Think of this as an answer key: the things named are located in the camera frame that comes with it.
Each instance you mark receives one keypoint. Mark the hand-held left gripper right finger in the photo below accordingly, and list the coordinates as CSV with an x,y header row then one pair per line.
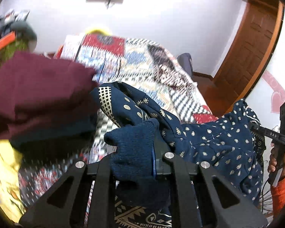
x,y
167,165

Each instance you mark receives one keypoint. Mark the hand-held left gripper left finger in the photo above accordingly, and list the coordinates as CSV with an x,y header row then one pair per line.
x,y
104,173

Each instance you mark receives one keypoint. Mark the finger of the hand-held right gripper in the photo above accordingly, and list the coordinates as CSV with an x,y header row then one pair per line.
x,y
268,133

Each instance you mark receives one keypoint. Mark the navy patterned hooded garment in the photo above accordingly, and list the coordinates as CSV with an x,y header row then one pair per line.
x,y
204,142

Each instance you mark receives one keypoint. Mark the person's right forearm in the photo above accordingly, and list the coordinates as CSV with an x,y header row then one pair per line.
x,y
283,194

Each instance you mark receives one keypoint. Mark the person's right hand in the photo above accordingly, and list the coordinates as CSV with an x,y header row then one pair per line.
x,y
272,162

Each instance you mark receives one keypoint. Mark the dark folded garment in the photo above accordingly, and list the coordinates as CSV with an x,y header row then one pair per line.
x,y
57,135

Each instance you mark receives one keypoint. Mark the wooden door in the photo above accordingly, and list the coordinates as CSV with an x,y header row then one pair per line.
x,y
247,52

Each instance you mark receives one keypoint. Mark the yellow cloth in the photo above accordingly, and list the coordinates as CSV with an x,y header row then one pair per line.
x,y
7,171

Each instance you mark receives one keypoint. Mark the maroon folded garment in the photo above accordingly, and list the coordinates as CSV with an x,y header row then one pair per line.
x,y
38,92

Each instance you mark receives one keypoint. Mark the patchwork bed blanket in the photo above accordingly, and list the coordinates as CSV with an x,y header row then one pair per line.
x,y
142,59

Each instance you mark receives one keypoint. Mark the yellow plastic object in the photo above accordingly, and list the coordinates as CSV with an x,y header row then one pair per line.
x,y
97,30

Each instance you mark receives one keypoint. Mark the green patterned cloth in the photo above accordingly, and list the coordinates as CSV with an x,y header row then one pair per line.
x,y
11,49

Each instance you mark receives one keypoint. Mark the grey pillow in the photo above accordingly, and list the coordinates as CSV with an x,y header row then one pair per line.
x,y
25,29

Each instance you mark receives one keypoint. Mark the orange box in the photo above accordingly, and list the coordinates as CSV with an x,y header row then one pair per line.
x,y
4,41

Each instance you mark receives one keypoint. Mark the pile of papers and boxes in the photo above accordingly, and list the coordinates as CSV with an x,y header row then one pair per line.
x,y
9,19

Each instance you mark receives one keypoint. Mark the pink heart wall sticker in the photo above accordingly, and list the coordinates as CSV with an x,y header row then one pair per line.
x,y
277,99

